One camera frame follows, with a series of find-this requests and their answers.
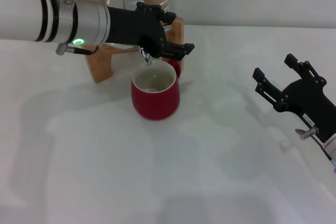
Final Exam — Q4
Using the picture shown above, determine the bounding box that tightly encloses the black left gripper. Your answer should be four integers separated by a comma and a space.
106, 1, 196, 62

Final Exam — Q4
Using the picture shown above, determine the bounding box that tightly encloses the thin right arm cable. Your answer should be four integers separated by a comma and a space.
312, 133, 336, 167

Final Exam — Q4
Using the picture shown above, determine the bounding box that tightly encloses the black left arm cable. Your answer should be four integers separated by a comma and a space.
55, 43, 101, 57

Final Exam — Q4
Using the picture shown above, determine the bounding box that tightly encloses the wooden dispenser stand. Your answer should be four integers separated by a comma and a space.
83, 16, 185, 84

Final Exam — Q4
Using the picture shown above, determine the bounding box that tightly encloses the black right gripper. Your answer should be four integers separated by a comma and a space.
252, 53, 336, 144

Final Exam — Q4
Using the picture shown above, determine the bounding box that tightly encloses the red cup white inside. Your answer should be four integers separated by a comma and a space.
131, 59, 182, 121

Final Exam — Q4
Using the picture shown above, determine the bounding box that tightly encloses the metal wing bolt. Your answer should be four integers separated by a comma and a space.
295, 127, 319, 140

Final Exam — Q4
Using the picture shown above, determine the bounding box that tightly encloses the chrome faucet with lever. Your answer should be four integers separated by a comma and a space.
138, 24, 173, 66

